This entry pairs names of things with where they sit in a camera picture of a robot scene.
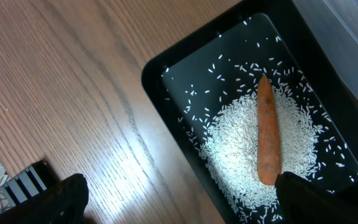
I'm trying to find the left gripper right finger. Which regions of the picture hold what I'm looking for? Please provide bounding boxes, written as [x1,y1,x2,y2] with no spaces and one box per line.
[275,172,358,224]

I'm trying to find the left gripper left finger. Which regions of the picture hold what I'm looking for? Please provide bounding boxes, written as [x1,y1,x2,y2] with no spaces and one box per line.
[0,174,89,224]

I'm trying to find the orange carrot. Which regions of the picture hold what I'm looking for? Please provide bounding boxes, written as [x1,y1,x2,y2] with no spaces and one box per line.
[257,74,282,185]

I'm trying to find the pile of white rice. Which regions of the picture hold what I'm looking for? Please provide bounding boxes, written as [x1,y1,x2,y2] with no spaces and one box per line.
[162,18,356,224]

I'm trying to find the black plastic tray bin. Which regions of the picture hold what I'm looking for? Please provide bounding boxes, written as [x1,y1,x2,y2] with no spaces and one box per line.
[142,1,358,223]

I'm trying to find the clear plastic bin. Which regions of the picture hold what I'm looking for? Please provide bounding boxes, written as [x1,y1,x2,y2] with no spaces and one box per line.
[294,0,358,100]

